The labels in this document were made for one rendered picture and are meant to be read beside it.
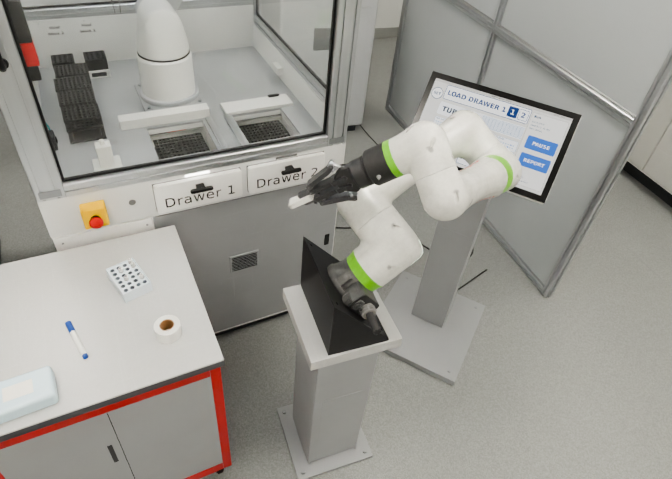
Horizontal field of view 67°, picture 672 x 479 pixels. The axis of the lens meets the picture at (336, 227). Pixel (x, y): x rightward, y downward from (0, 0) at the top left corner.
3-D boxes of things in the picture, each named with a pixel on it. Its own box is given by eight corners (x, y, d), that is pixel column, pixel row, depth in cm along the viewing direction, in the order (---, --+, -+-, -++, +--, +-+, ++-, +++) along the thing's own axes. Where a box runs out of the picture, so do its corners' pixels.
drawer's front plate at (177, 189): (242, 195, 180) (241, 170, 173) (158, 214, 169) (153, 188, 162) (241, 193, 182) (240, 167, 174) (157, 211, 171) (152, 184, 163)
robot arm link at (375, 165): (381, 159, 115) (400, 187, 120) (382, 130, 123) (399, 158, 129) (358, 169, 117) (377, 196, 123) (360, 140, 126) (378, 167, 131)
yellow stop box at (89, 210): (110, 226, 160) (105, 208, 156) (86, 231, 158) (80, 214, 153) (108, 216, 164) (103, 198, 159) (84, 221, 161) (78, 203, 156)
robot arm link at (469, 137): (324, 202, 150) (457, 116, 165) (358, 246, 146) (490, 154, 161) (329, 185, 137) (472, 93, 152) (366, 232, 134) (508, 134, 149)
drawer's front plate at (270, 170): (323, 178, 192) (325, 153, 185) (249, 194, 181) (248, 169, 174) (321, 175, 193) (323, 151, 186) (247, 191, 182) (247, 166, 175)
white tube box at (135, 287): (153, 290, 153) (151, 281, 150) (125, 303, 148) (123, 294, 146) (134, 265, 159) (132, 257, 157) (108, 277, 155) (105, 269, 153)
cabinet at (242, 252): (329, 306, 251) (345, 174, 198) (106, 379, 213) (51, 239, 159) (263, 193, 313) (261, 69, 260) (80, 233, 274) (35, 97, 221)
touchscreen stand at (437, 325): (453, 386, 224) (532, 207, 156) (361, 341, 238) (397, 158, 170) (483, 309, 258) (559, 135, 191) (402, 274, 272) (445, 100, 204)
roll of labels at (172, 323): (186, 327, 144) (184, 318, 141) (174, 347, 139) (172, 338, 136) (163, 321, 145) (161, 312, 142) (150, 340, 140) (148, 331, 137)
